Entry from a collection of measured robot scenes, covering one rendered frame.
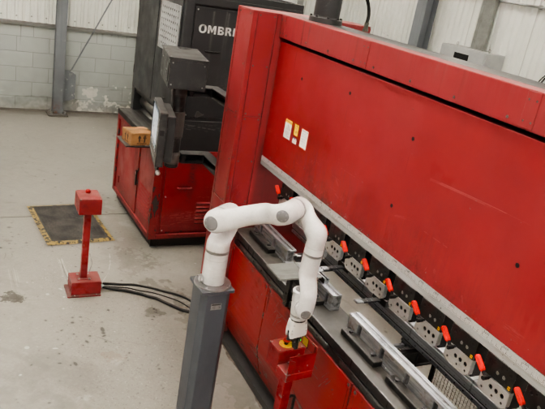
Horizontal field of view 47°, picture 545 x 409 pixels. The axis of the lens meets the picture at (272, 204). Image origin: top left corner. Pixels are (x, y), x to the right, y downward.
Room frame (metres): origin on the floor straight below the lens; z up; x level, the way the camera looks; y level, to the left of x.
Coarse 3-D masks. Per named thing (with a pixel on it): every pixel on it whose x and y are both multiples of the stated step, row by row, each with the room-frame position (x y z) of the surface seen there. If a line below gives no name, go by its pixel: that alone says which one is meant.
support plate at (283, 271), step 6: (270, 264) 3.19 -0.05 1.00; (276, 264) 3.20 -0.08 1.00; (282, 264) 3.22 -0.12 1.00; (288, 264) 3.23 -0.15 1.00; (294, 264) 3.25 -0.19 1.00; (300, 264) 3.26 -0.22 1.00; (276, 270) 3.12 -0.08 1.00; (282, 270) 3.13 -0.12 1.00; (288, 270) 3.15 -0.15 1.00; (294, 270) 3.16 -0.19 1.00; (276, 276) 3.06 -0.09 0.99; (282, 276) 3.06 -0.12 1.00; (288, 276) 3.08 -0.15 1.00; (294, 276) 3.09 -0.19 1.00; (318, 276) 3.14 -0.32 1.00
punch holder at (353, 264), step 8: (352, 240) 2.93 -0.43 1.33; (352, 248) 2.92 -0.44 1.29; (360, 248) 2.86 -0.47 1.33; (352, 256) 2.91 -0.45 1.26; (360, 256) 2.85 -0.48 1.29; (368, 256) 2.83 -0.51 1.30; (352, 264) 2.91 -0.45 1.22; (360, 264) 2.84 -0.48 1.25; (368, 264) 2.84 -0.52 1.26; (352, 272) 2.88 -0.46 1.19; (360, 272) 2.82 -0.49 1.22
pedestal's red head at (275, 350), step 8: (272, 344) 2.73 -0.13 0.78; (272, 352) 2.72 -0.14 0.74; (280, 352) 2.68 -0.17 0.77; (288, 352) 2.70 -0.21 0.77; (296, 352) 2.73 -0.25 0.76; (272, 360) 2.71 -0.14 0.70; (280, 360) 2.68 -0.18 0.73; (288, 360) 2.71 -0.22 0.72; (296, 360) 2.62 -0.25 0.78; (304, 360) 2.65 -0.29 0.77; (312, 360) 2.67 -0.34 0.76; (280, 368) 2.65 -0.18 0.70; (288, 368) 2.60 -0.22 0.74; (296, 368) 2.62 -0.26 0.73; (304, 368) 2.65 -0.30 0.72; (312, 368) 2.68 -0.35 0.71; (280, 376) 2.64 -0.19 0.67; (288, 376) 2.60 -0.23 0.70; (296, 376) 2.63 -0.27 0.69; (304, 376) 2.66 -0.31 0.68
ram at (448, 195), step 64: (320, 64) 3.50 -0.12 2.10; (320, 128) 3.38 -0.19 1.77; (384, 128) 2.89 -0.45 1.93; (448, 128) 2.53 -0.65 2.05; (512, 128) 2.30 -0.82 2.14; (320, 192) 3.27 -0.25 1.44; (384, 192) 2.80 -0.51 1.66; (448, 192) 2.45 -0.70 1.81; (512, 192) 2.18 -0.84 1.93; (448, 256) 2.36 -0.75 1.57; (512, 256) 2.10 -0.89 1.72; (512, 320) 2.03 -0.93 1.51
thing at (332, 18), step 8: (320, 0) 3.75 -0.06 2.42; (328, 0) 3.73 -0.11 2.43; (336, 0) 3.74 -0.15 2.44; (368, 0) 3.66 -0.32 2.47; (320, 8) 3.75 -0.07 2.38; (328, 8) 3.73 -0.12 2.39; (336, 8) 3.75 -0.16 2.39; (368, 8) 3.67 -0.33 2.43; (312, 16) 3.75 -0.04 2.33; (320, 16) 3.74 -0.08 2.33; (328, 16) 3.74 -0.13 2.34; (336, 16) 3.76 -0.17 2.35; (368, 16) 3.68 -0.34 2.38; (336, 24) 3.74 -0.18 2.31; (368, 24) 3.68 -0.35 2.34
